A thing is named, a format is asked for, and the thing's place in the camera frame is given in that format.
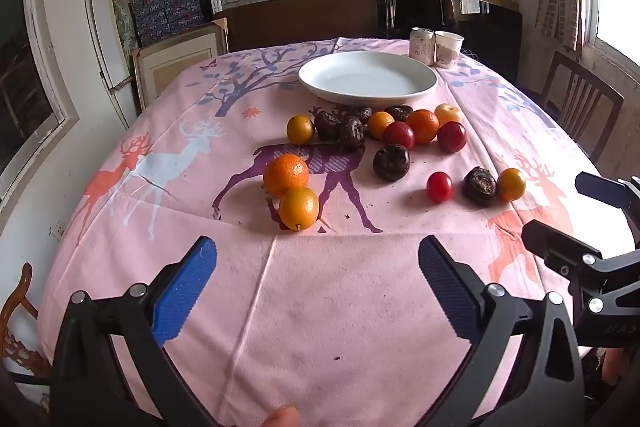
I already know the carved orange wooden chair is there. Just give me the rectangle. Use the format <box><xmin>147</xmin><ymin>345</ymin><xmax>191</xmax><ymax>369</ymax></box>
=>
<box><xmin>0</xmin><ymin>263</ymin><xmax>53</xmax><ymax>380</ymax></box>

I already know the red cherry tomato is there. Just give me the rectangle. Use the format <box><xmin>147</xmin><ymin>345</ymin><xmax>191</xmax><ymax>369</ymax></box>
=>
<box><xmin>437</xmin><ymin>121</ymin><xmax>468</xmax><ymax>154</ymax></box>
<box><xmin>426</xmin><ymin>171</ymin><xmax>454</xmax><ymax>204</ymax></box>
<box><xmin>383</xmin><ymin>121</ymin><xmax>417</xmax><ymax>151</ymax></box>

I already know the yellow kumquat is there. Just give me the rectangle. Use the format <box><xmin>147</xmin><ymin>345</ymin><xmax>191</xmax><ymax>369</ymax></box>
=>
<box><xmin>286</xmin><ymin>114</ymin><xmax>316</xmax><ymax>146</ymax></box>

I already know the white leaning board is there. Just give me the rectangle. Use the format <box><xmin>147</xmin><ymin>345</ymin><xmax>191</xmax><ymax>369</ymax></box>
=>
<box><xmin>82</xmin><ymin>0</ymin><xmax>138</xmax><ymax>130</ymax></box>

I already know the orange kumquat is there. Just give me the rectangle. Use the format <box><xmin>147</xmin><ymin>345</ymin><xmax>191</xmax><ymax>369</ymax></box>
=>
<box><xmin>496</xmin><ymin>167</ymin><xmax>527</xmax><ymax>202</ymax></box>
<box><xmin>278</xmin><ymin>186</ymin><xmax>321</xmax><ymax>233</ymax></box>
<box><xmin>367</xmin><ymin>111</ymin><xmax>396</xmax><ymax>142</ymax></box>

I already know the beige picture frame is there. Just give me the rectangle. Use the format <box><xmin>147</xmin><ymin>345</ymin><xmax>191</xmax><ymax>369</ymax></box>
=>
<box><xmin>132</xmin><ymin>18</ymin><xmax>230</xmax><ymax>108</ymax></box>

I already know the pale drink can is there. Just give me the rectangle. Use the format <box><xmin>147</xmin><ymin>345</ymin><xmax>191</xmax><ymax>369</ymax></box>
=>
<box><xmin>409</xmin><ymin>27</ymin><xmax>436</xmax><ymax>60</ymax></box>

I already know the stack of blue patterned boxes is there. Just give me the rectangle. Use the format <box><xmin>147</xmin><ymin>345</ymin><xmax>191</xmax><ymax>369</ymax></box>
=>
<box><xmin>127</xmin><ymin>0</ymin><xmax>211</xmax><ymax>45</ymax></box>

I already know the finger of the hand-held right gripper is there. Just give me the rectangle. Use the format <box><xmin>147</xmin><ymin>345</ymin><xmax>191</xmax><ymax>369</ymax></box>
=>
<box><xmin>521</xmin><ymin>219</ymin><xmax>640</xmax><ymax>315</ymax></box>
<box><xmin>575</xmin><ymin>172</ymin><xmax>640</xmax><ymax>248</ymax></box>

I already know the white framed window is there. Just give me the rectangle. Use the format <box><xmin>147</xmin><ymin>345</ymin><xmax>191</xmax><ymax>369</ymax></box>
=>
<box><xmin>0</xmin><ymin>0</ymin><xmax>81</xmax><ymax>208</ymax></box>

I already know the white paper cup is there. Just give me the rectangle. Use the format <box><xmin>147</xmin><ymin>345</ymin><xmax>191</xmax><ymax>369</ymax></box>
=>
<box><xmin>434</xmin><ymin>31</ymin><xmax>465</xmax><ymax>68</ymax></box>

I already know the mottled stone panel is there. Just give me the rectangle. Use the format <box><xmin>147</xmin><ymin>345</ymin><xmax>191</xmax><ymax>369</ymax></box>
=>
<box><xmin>107</xmin><ymin>0</ymin><xmax>138</xmax><ymax>58</ymax></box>

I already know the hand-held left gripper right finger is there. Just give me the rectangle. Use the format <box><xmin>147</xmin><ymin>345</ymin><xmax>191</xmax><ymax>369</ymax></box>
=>
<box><xmin>418</xmin><ymin>235</ymin><xmax>586</xmax><ymax>427</ymax></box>

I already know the white round plate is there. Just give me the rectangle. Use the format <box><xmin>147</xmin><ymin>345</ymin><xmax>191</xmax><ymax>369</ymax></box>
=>
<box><xmin>298</xmin><ymin>51</ymin><xmax>439</xmax><ymax>106</ymax></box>

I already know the pink deer print tablecloth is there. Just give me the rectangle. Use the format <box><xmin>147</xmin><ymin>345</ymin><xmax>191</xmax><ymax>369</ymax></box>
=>
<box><xmin>37</xmin><ymin>37</ymin><xmax>606</xmax><ymax>427</ymax></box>

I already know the brown wooden panel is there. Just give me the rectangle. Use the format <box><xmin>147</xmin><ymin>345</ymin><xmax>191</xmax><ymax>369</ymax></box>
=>
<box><xmin>212</xmin><ymin>0</ymin><xmax>388</xmax><ymax>52</ymax></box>

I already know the person's left hand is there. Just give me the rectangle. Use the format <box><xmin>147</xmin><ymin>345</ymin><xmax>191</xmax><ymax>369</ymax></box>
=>
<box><xmin>250</xmin><ymin>404</ymin><xmax>301</xmax><ymax>427</ymax></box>

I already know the large orange mandarin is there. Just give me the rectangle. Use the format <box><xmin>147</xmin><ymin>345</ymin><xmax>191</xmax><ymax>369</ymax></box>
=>
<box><xmin>262</xmin><ymin>153</ymin><xmax>311</xmax><ymax>198</ymax></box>

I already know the dark wooden chair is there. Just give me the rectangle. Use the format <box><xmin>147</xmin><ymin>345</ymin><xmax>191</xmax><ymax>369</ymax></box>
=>
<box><xmin>542</xmin><ymin>52</ymin><xmax>626</xmax><ymax>165</ymax></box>

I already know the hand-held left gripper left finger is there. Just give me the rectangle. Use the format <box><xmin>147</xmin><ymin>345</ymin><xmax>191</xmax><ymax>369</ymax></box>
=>
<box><xmin>50</xmin><ymin>236</ymin><xmax>221</xmax><ymax>427</ymax></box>

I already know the black glossy cabinet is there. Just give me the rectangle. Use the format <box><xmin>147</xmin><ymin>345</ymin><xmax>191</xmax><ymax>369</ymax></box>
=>
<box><xmin>385</xmin><ymin>0</ymin><xmax>523</xmax><ymax>82</ymax></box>

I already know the person's right hand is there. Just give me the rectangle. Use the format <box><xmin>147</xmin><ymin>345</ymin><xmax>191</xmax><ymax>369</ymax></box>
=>
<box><xmin>602</xmin><ymin>349</ymin><xmax>632</xmax><ymax>385</ymax></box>

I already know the pale yellow tomato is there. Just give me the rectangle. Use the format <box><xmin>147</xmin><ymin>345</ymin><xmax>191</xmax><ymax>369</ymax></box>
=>
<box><xmin>434</xmin><ymin>103</ymin><xmax>463</xmax><ymax>126</ymax></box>

